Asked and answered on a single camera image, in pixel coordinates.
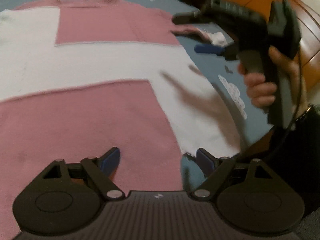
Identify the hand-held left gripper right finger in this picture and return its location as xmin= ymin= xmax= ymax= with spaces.
xmin=191 ymin=148 xmax=279 ymax=200

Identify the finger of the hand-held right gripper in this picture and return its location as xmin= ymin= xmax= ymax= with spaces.
xmin=172 ymin=11 xmax=213 ymax=26
xmin=194 ymin=44 xmax=239 ymax=61

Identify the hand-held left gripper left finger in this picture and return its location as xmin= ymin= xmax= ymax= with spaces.
xmin=37 ymin=147 xmax=125 ymax=200

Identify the pink and white knit sweater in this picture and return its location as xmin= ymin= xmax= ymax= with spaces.
xmin=0 ymin=0 xmax=242 ymax=233

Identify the person's right forearm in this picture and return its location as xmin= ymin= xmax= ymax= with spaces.
xmin=269 ymin=104 xmax=320 ymax=210

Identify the person's right hand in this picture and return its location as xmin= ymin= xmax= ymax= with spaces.
xmin=237 ymin=47 xmax=309 ymax=117

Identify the beaded bracelet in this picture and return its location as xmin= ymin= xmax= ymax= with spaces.
xmin=296 ymin=105 xmax=313 ymax=122

